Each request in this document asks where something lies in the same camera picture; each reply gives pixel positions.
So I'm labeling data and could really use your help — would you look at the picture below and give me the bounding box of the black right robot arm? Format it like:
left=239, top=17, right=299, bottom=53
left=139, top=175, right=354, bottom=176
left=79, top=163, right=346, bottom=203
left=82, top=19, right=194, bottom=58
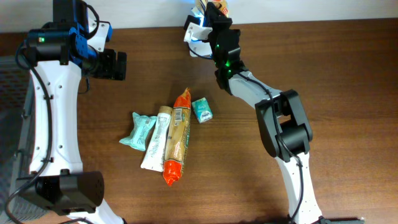
left=201, top=1, right=331, bottom=223

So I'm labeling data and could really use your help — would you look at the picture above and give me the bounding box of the grey mesh basket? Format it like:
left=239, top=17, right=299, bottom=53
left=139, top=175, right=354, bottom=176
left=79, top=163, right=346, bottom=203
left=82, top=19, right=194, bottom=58
left=1, top=56, right=35, bottom=223

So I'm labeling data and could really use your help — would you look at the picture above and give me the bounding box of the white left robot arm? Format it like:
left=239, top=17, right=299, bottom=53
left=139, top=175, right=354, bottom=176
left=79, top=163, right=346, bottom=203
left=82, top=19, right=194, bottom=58
left=15, top=1, right=127, bottom=223

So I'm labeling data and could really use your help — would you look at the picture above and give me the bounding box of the orange biscuit pack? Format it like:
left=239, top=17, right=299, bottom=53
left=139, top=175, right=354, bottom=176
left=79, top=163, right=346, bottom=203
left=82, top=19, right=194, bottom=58
left=163, top=88, right=192, bottom=186

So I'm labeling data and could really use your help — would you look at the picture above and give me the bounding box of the white tube with tan cap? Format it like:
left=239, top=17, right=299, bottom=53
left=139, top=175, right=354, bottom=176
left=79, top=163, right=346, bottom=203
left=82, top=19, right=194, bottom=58
left=141, top=106, right=172, bottom=172

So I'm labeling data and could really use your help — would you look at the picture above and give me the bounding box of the yellow snack bag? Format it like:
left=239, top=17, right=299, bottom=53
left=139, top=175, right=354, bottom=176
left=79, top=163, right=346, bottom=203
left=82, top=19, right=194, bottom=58
left=195, top=0, right=230, bottom=19

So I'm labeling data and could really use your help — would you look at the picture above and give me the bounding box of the green tissue pack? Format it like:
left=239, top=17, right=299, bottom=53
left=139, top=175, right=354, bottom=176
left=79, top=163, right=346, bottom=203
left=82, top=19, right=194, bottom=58
left=192, top=97, right=213, bottom=123

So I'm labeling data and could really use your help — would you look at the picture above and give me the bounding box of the mint green pack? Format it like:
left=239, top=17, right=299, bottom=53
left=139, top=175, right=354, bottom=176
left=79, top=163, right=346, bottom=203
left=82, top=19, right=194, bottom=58
left=119, top=112, right=157, bottom=151

